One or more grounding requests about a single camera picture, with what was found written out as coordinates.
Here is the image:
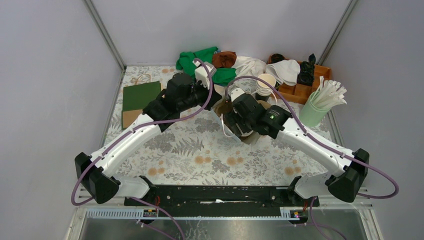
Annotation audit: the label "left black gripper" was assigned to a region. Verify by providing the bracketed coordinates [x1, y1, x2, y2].
[178, 77, 223, 113]

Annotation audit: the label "cardboard cup carrier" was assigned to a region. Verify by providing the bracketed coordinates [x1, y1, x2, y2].
[213, 101, 233, 117]

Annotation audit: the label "light blue paper bag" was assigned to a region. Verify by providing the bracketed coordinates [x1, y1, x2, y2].
[214, 84, 272, 145]

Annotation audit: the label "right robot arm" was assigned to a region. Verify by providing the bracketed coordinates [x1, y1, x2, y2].
[225, 88, 370, 206]

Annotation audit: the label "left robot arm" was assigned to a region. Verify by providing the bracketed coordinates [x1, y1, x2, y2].
[74, 58, 222, 206]

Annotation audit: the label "stack of paper cups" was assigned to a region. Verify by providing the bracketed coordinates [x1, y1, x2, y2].
[253, 73, 277, 103]

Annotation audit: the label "green cloth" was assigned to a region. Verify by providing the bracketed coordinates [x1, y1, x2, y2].
[176, 46, 236, 86]

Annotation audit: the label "brown cloth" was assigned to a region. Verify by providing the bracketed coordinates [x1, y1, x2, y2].
[212, 51, 237, 69]

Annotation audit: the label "green paper bag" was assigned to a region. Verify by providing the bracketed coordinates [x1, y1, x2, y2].
[121, 81, 162, 130]

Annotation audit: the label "wooden compartment tray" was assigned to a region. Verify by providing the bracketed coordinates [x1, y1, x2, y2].
[277, 64, 333, 105]

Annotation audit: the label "white cloth on tray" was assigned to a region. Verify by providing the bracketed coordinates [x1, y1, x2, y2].
[264, 59, 301, 86]

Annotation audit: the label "green straw holder cup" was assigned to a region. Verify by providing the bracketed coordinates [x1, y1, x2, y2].
[298, 92, 330, 128]

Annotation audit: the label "black plastic bags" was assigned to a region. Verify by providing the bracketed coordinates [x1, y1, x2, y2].
[297, 53, 316, 87]

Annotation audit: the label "white wrapped straws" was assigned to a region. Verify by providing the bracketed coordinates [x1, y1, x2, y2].
[311, 76, 347, 110]

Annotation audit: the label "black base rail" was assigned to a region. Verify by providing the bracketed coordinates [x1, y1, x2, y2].
[124, 181, 320, 218]

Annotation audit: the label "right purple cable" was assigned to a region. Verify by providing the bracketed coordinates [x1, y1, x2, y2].
[224, 75, 400, 239]

